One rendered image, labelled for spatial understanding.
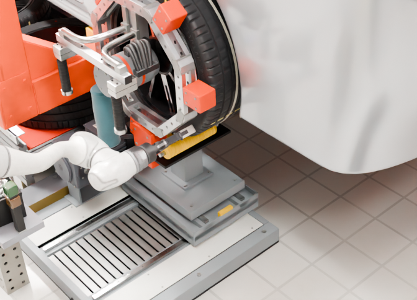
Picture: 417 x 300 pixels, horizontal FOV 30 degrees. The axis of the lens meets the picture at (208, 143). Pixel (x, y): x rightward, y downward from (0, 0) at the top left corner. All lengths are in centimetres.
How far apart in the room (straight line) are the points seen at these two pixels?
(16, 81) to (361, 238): 156
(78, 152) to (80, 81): 64
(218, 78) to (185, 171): 66
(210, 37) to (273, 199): 111
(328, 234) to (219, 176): 53
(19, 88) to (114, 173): 68
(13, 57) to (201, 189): 93
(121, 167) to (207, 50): 50
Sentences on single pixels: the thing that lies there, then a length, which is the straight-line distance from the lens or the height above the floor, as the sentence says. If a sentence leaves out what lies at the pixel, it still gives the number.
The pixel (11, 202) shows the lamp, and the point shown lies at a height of 60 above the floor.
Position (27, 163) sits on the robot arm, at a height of 87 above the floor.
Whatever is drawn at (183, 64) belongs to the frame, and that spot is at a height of 97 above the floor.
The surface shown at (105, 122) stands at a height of 61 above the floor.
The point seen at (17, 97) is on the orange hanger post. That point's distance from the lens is 318.
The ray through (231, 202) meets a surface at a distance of 330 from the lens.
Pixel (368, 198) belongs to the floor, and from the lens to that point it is 358.
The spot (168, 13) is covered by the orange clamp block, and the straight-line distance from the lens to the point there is 259.
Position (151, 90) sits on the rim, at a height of 66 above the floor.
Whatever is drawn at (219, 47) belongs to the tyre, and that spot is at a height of 99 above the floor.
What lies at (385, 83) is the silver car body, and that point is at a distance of 225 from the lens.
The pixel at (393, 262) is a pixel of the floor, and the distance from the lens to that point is 330.
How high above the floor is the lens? 233
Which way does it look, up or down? 37 degrees down
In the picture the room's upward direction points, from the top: 3 degrees counter-clockwise
